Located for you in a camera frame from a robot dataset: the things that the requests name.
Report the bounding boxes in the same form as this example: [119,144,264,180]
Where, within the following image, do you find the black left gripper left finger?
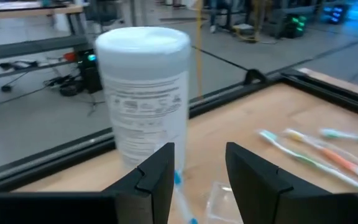
[103,142,175,224]

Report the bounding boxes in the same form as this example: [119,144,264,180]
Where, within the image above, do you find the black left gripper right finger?
[225,142,358,224]

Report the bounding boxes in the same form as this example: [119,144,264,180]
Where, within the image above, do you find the teal blue toothbrush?
[173,169,199,224]

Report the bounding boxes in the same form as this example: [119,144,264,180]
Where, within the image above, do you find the green toothbrush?
[258,129,358,193]
[319,128,358,147]

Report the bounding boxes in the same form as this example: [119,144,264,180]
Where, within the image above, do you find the orange toothbrush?
[283,128,358,187]

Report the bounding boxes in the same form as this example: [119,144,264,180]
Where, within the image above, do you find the clear acrylic organizer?
[205,181,245,224]

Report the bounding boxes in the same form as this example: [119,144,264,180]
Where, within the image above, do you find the wrapped toothbrushes in bin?
[94,26,192,184]

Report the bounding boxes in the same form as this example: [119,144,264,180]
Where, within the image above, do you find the black computer tower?
[76,48,104,95]

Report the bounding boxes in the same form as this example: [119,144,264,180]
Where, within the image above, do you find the red emergency button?
[62,51,78,63]

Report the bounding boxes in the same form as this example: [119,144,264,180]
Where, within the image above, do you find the green lit equipment box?
[282,12,308,39]

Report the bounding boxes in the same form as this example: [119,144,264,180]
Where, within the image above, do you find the person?
[208,0,232,34]

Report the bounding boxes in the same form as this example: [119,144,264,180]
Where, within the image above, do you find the blue lit equipment box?
[321,3,350,26]

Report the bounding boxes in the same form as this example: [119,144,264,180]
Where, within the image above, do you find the wooden work table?
[0,1,85,22]

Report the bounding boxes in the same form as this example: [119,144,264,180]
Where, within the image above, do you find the black metal table frame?
[0,67,358,195]

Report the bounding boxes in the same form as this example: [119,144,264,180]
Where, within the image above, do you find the black floor cable bundle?
[44,74,86,97]

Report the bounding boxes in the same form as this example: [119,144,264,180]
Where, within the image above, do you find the black metal shelf frame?
[0,34,90,82]

